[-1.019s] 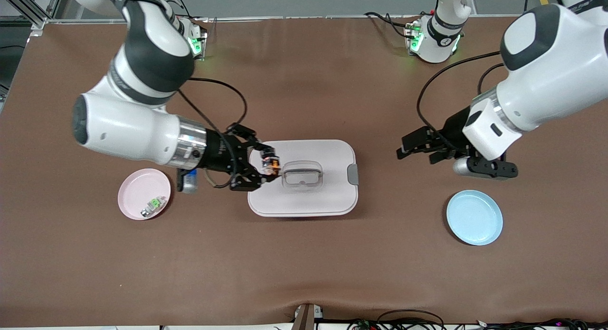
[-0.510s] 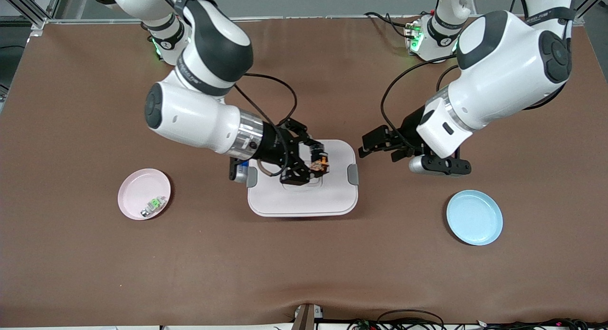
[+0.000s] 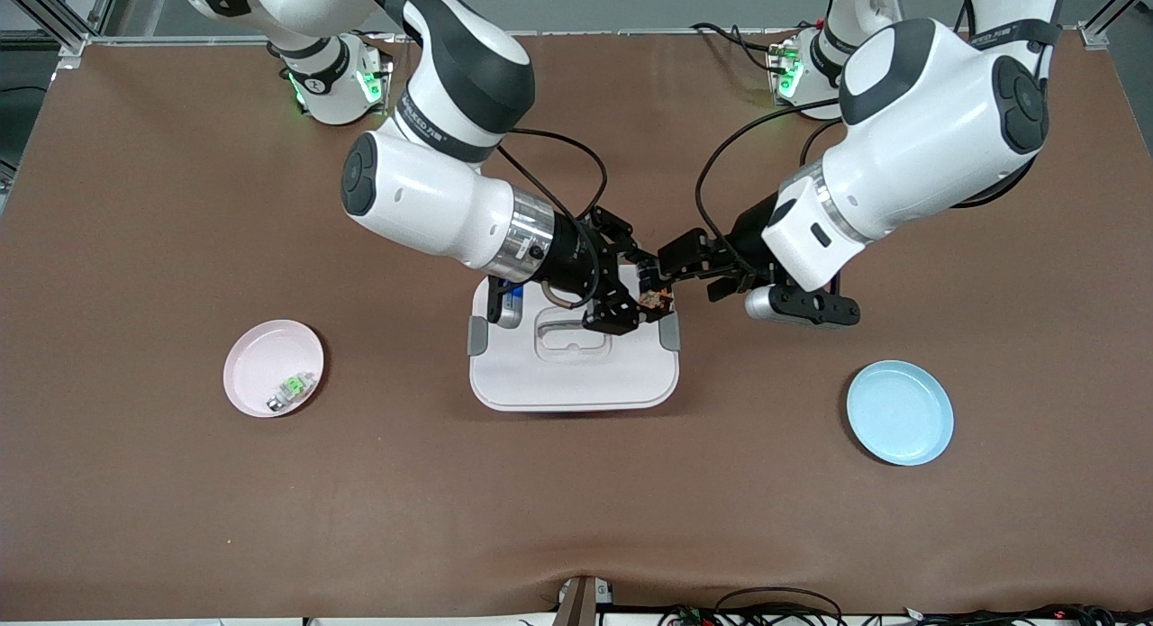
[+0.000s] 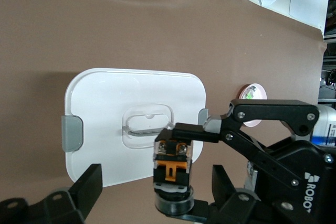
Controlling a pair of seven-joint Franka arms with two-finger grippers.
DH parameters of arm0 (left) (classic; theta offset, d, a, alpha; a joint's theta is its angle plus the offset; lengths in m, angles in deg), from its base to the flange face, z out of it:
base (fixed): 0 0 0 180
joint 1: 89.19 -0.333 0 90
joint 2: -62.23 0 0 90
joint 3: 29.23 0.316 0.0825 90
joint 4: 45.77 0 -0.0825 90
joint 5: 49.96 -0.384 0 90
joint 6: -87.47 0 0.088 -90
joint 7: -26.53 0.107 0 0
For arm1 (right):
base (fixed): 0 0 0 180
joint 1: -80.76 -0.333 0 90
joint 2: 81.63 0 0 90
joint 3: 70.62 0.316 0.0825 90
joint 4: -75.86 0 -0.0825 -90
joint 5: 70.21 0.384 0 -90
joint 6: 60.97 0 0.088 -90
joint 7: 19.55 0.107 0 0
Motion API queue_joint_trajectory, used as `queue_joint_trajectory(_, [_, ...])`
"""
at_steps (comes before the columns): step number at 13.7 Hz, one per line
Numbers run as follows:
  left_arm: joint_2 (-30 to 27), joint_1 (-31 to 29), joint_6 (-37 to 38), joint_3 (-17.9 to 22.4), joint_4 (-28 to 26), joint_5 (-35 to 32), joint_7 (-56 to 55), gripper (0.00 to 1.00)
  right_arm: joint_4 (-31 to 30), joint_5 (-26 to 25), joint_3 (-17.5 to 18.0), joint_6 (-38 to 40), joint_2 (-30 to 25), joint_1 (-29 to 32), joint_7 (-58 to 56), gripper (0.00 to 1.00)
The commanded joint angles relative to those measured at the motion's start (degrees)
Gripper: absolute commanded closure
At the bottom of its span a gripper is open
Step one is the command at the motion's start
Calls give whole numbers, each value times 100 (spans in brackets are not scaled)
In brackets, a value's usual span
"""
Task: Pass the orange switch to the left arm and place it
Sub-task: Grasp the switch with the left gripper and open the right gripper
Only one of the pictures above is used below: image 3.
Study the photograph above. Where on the metal table edge bracket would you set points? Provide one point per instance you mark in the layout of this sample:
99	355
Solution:
581	601

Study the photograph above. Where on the orange black switch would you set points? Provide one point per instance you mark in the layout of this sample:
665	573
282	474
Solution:
650	298

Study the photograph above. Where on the green switch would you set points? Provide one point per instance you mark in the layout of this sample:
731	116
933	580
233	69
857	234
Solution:
293	390

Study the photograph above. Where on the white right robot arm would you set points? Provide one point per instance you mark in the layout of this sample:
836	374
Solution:
432	194

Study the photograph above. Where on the white lidded box grey latches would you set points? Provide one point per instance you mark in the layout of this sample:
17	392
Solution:
576	383

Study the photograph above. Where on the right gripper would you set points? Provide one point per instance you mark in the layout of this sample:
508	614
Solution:
571	253

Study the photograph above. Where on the aluminium frame profile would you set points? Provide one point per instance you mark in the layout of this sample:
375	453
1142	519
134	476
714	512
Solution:
1112	18
63	22

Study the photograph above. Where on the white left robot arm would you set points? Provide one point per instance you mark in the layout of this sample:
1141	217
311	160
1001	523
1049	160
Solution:
928	140

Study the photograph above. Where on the light blue round plate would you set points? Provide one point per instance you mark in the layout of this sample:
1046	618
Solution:
901	414

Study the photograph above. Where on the brown table mat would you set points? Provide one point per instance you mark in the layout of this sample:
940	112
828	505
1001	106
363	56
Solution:
576	500

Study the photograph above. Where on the silver table edge rail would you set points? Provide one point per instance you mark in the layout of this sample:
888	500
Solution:
630	33

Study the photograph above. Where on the pink round plate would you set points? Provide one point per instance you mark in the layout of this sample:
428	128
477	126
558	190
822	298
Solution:
261	365

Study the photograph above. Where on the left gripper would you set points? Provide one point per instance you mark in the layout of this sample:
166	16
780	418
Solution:
744	237

